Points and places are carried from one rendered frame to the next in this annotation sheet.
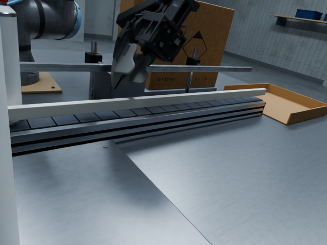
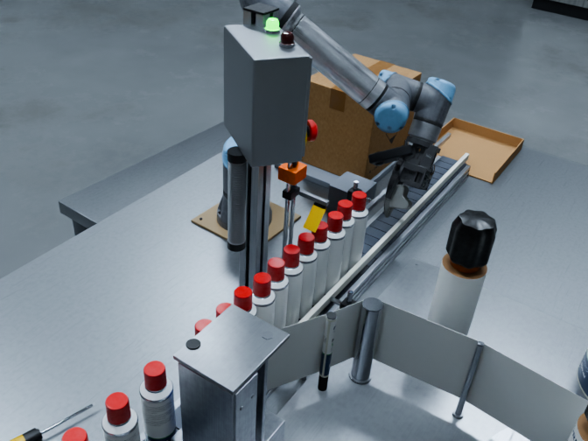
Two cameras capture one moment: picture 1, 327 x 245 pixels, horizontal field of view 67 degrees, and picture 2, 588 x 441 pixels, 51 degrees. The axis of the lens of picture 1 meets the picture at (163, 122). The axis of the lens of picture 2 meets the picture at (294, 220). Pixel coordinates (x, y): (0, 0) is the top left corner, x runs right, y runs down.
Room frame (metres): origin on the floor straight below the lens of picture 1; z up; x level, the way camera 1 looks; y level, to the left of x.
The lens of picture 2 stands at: (-0.74, 0.73, 1.81)
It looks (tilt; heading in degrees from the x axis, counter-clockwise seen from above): 35 degrees down; 343
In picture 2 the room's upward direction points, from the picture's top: 4 degrees clockwise
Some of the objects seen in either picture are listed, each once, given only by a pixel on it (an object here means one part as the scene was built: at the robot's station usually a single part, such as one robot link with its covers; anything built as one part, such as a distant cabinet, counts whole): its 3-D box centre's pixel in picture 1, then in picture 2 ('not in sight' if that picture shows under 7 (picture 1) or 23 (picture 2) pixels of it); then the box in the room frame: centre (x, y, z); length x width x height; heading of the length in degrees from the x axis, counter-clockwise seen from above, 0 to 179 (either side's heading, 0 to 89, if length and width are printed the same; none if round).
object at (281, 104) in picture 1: (276, 100); (472, 148); (0.90, -0.39, 0.85); 0.30 x 0.26 x 0.04; 131
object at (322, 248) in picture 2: not in sight; (316, 263); (0.24, 0.37, 0.98); 0.05 x 0.05 x 0.20
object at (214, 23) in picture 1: (171, 41); (359, 116); (0.92, 0.03, 0.99); 0.30 x 0.24 x 0.27; 131
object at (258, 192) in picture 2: not in sight; (255, 174); (0.33, 0.49, 1.17); 0.04 x 0.04 x 0.67; 41
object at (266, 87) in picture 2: not in sight; (265, 93); (0.24, 0.49, 1.38); 0.17 x 0.10 x 0.19; 6
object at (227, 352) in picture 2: not in sight; (232, 345); (-0.11, 0.61, 1.14); 0.14 x 0.11 x 0.01; 131
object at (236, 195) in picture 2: not in sight; (236, 200); (0.21, 0.55, 1.18); 0.04 x 0.04 x 0.21
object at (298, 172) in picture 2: not in sight; (300, 232); (0.28, 0.40, 1.05); 0.10 x 0.04 x 0.33; 41
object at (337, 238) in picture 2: not in sight; (331, 253); (0.27, 0.32, 0.98); 0.05 x 0.05 x 0.20
